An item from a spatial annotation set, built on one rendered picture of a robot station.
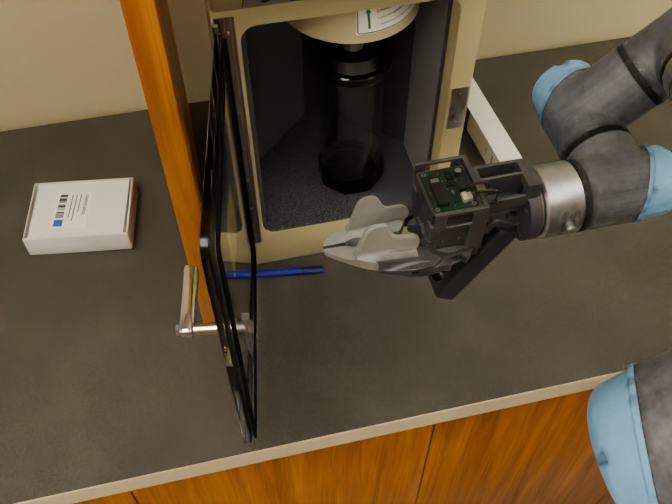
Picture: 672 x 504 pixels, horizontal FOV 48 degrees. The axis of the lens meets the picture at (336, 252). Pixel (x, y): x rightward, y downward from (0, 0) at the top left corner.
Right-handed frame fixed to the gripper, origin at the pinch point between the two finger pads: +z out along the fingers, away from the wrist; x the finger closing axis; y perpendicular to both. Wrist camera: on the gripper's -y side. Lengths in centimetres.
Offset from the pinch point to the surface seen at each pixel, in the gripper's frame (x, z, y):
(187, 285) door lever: -4.6, 15.4, -7.2
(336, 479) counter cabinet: 1, 0, -58
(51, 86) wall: -69, 36, -28
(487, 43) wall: -69, -47, -33
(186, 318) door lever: -0.3, 16.0, -7.1
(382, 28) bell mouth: -27.8, -12.1, 5.0
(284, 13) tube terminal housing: -26.0, -0.2, 10.1
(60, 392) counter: -10, 36, -34
